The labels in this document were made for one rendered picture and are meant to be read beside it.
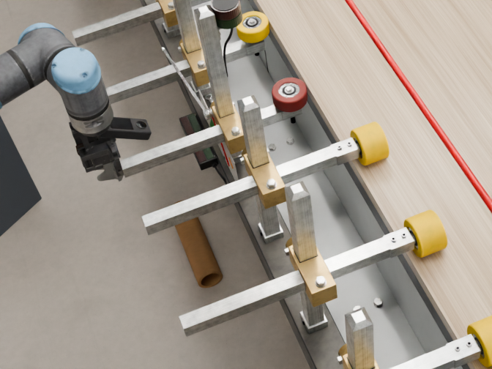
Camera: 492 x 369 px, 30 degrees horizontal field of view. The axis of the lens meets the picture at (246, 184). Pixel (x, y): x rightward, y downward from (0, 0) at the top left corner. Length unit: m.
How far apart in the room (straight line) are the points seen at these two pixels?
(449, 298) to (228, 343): 1.13
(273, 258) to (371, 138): 0.37
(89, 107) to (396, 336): 0.82
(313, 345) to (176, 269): 1.06
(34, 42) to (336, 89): 0.67
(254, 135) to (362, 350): 0.50
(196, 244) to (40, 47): 1.14
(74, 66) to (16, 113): 1.70
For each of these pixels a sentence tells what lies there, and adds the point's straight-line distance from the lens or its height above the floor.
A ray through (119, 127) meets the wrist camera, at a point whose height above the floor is 0.99.
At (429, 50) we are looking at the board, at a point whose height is 0.90.
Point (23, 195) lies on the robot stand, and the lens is 3.15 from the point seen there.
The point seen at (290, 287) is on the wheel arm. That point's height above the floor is 0.96.
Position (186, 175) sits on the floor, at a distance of 3.14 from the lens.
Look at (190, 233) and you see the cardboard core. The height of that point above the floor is 0.08.
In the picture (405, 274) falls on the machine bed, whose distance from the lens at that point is 1.92.
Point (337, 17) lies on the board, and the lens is 2.25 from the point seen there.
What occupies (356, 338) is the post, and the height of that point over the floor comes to 1.10.
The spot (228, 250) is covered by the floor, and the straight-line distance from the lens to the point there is 2.93.
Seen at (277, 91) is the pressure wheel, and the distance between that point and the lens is 2.09.
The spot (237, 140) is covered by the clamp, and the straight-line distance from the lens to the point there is 2.07.
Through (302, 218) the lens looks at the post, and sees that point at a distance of 1.62.
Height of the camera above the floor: 2.42
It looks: 52 degrees down
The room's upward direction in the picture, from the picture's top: 11 degrees counter-clockwise
